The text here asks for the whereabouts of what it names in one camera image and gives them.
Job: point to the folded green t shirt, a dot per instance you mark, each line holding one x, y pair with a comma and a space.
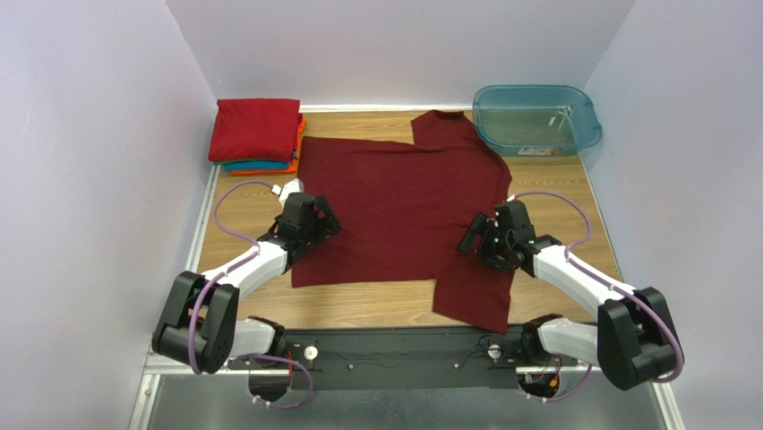
231, 161

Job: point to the folded teal t shirt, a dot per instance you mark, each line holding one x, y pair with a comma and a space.
259, 164

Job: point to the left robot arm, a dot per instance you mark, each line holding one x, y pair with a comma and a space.
199, 324

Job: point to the maroon t shirt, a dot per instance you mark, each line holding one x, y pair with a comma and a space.
403, 208

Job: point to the folded red t shirt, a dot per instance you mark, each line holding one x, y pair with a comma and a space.
254, 129

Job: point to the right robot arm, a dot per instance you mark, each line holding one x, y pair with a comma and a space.
633, 339

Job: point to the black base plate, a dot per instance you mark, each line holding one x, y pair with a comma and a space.
450, 357

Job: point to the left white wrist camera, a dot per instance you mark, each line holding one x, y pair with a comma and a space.
294, 186

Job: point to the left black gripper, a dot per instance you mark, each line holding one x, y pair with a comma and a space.
321, 220

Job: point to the teal plastic bin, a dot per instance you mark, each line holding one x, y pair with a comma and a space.
535, 120

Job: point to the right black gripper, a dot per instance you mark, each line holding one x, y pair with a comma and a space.
477, 234

